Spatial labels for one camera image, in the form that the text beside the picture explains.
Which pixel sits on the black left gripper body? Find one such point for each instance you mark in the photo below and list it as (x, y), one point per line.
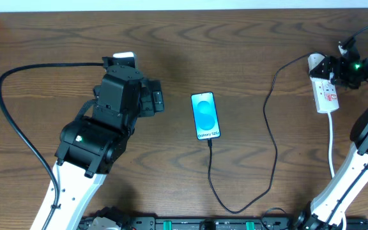
(156, 100)

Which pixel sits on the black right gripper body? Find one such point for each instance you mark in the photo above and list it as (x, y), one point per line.
(331, 68)

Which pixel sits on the blue Galaxy smartphone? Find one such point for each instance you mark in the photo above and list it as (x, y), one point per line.
(205, 116)

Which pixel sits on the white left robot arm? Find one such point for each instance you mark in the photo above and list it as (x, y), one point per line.
(94, 140)

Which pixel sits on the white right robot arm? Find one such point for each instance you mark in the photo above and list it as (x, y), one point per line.
(326, 211)

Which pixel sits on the white USB charger plug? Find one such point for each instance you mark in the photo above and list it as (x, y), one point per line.
(314, 60)

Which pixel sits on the white power strip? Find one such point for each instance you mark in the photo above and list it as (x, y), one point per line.
(325, 96)

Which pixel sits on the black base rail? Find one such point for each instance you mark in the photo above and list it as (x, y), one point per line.
(113, 218)

